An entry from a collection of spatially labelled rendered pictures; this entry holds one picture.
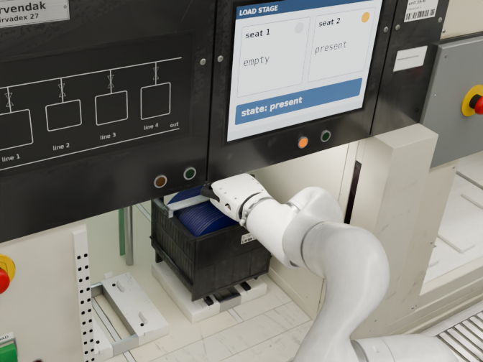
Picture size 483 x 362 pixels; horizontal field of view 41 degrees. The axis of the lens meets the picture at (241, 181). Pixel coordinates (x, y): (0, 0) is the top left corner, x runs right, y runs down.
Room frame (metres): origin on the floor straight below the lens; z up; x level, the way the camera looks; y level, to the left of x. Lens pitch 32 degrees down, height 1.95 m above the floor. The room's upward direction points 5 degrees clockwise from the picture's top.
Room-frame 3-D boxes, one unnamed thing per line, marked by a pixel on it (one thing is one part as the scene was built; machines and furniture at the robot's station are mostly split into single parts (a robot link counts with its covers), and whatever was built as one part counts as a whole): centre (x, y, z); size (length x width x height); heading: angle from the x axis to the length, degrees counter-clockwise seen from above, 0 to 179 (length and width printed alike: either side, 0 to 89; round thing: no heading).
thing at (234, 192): (1.14, 0.00, 1.19); 0.11 x 0.10 x 0.07; 36
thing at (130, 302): (1.06, 0.28, 0.89); 0.22 x 0.21 x 0.04; 36
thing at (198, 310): (1.22, 0.06, 0.89); 0.22 x 0.21 x 0.04; 36
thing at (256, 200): (1.09, -0.04, 1.19); 0.09 x 0.03 x 0.08; 126
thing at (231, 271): (1.22, 0.06, 1.06); 0.24 x 0.20 x 0.32; 126
